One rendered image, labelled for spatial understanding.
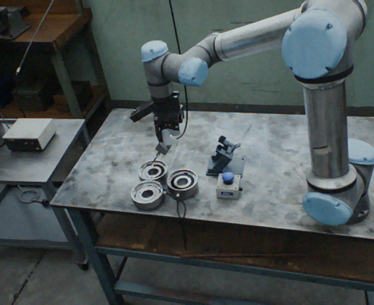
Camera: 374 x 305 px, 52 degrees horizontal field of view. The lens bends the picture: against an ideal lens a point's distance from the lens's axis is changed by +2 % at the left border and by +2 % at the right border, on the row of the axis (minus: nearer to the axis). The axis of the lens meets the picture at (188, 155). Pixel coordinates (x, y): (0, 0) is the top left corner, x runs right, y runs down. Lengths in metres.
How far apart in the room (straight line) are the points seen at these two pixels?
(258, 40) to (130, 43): 2.01
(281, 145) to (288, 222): 0.37
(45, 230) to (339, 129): 1.65
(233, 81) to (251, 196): 1.72
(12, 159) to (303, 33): 1.45
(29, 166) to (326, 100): 1.33
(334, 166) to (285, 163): 0.46
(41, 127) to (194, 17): 1.34
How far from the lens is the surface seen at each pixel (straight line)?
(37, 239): 2.11
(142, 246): 1.50
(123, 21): 2.91
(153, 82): 1.12
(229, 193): 1.24
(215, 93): 2.96
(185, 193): 1.26
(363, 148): 1.13
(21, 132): 1.91
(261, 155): 1.42
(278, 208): 1.24
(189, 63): 1.03
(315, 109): 0.87
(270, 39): 1.01
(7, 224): 2.32
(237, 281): 2.02
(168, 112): 1.19
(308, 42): 0.79
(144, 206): 1.24
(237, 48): 1.06
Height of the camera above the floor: 1.72
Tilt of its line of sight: 40 degrees down
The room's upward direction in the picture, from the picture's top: 8 degrees counter-clockwise
